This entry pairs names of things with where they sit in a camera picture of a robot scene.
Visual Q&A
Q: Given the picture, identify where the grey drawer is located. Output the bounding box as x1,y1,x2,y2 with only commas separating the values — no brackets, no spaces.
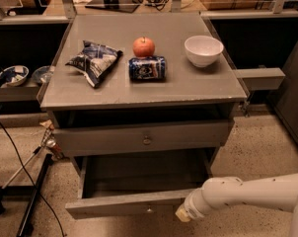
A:
54,119,234,157
66,149,211,219

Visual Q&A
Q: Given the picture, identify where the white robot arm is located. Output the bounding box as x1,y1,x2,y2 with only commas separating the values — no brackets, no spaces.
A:
176,173,298,237

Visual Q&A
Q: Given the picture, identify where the grey top drawer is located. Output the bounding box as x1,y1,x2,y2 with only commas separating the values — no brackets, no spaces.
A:
54,119,234,157

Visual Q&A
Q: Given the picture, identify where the grey wooden drawer cabinet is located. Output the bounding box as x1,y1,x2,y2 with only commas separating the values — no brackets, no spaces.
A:
37,11,249,160

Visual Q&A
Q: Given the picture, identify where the white stick with metal cap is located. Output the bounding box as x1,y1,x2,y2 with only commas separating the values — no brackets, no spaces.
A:
2,138,50,190

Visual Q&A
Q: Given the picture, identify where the blue soda can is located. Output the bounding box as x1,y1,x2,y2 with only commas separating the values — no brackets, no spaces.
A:
128,55,167,80

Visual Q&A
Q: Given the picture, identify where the grey side shelf beam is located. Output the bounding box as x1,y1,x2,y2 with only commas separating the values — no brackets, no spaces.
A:
234,67,285,91

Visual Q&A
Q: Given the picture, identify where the white ceramic bowl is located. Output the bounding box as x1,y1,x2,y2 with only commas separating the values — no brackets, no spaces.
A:
185,36,224,67

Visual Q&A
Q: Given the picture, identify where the red apple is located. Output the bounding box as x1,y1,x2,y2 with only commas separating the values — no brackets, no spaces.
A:
132,37,155,57

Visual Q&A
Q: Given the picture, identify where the blue white chip bag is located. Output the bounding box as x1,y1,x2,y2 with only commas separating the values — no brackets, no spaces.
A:
67,40,123,88

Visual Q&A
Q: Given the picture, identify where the black metal stand base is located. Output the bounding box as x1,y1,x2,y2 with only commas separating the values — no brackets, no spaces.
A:
0,154,52,237

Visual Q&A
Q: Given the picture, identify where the blue glass bowl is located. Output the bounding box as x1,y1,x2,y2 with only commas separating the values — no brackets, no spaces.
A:
32,66,54,85

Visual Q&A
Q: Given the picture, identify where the black monitor stand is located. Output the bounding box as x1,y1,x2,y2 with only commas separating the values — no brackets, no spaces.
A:
85,0,140,13

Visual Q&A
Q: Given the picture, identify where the bowl with blue items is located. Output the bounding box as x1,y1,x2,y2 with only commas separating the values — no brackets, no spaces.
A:
0,65,29,87

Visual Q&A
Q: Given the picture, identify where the black floor cable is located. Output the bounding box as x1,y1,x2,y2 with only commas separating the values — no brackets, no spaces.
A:
0,117,67,237

